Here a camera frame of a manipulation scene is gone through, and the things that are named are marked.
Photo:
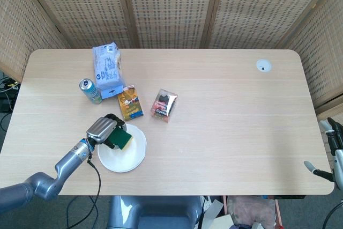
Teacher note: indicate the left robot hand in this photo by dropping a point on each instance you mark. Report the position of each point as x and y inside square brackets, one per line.
[105, 131]

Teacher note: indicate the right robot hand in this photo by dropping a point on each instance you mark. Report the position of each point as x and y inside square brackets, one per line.
[332, 159]

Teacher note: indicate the green yellow sponge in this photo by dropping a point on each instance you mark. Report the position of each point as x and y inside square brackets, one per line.
[122, 139]

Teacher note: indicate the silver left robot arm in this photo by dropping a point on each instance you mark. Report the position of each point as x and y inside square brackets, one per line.
[45, 175]

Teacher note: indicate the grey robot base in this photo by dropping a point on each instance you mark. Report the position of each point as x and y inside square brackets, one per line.
[154, 213]

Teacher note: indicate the white round plate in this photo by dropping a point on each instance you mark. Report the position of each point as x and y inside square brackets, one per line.
[126, 154]

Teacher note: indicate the orange yellow carton box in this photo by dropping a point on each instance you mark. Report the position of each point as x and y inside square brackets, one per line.
[130, 103]

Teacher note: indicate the blue green drink can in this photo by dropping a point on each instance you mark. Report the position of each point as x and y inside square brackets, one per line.
[90, 92]

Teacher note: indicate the pale blue plastic package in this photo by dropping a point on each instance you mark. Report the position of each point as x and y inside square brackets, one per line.
[108, 69]

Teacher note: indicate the red black snack packet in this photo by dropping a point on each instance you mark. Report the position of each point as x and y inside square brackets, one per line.
[163, 106]

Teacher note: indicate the pink cardboard box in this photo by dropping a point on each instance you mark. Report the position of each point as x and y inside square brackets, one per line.
[252, 211]

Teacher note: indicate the white power strip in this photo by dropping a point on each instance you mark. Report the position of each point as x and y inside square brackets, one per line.
[205, 201]

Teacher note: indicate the woven bamboo folding screen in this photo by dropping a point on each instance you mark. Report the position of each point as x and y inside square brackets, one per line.
[171, 9]

